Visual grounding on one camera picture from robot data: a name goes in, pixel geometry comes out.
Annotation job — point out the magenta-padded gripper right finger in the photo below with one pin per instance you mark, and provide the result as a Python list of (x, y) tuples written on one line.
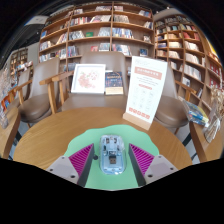
[(143, 159)]

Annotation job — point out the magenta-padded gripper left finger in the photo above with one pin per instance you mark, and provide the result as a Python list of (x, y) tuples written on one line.
[(80, 159)]

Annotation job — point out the transparent light blue computer mouse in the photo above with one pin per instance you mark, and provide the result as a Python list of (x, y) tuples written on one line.
[(112, 156)]

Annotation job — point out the green blob-shaped mouse pad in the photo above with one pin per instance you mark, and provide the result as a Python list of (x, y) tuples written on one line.
[(113, 130)]

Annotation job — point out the brown upholstered wooden armchair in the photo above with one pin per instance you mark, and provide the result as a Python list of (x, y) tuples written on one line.
[(96, 102), (170, 113), (24, 76), (36, 108)]

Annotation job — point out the stack of colourful magazines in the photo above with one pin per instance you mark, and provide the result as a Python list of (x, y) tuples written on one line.
[(195, 113)]

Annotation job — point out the white red sign wooden base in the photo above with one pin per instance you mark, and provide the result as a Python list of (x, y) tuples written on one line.
[(146, 90)]

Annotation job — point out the glass vase with pale flowers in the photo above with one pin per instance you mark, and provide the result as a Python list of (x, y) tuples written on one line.
[(212, 130)]

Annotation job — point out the white framed floral picture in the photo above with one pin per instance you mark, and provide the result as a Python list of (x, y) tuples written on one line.
[(88, 79)]

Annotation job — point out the dark blue book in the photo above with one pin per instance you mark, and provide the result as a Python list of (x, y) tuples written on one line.
[(114, 82)]

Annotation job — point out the small distant wooden bookshelf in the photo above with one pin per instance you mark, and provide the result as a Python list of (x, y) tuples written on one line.
[(18, 60)]

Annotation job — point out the curved wooden bookshelf unit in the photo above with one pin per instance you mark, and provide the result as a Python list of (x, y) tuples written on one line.
[(186, 50)]

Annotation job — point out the tall wooden bookshelf unit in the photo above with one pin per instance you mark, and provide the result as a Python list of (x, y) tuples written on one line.
[(96, 30)]

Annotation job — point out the white hanging ceiling panel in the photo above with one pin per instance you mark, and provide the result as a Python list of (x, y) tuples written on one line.
[(36, 20)]

